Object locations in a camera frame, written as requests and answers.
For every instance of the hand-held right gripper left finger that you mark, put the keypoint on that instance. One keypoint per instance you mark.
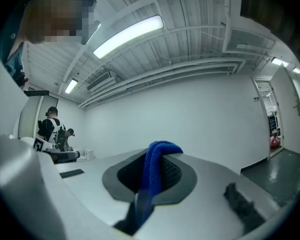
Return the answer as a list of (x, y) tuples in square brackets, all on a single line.
[(40, 196)]

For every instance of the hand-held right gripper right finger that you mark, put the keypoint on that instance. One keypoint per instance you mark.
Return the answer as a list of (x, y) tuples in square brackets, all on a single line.
[(202, 209)]

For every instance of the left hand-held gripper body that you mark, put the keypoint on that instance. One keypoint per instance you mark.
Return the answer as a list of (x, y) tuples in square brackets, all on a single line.
[(38, 145)]

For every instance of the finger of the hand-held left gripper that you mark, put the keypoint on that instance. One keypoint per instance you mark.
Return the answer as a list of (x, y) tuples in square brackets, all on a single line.
[(65, 157)]

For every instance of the blue cloth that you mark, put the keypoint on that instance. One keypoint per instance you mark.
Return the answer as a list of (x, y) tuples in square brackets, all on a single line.
[(152, 174)]

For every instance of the black rectangular sign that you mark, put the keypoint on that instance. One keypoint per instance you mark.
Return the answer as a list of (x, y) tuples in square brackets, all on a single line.
[(36, 93)]

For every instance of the fluorescent ceiling light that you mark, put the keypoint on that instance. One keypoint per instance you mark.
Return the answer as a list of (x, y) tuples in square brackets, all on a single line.
[(127, 36), (279, 61), (297, 70), (71, 86)]

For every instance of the white ceiling air conditioner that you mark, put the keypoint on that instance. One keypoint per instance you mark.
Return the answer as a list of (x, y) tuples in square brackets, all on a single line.
[(100, 80)]

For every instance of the red bag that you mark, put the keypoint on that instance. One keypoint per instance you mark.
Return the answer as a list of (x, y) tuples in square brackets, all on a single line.
[(275, 142)]

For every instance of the person's teal shirt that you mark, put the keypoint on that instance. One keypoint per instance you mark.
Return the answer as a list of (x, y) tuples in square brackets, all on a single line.
[(7, 46)]

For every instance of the white door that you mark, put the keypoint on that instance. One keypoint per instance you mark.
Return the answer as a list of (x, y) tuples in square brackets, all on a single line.
[(287, 114)]

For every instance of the person's face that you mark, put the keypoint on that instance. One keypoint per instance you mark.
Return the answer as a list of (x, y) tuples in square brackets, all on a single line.
[(60, 16)]

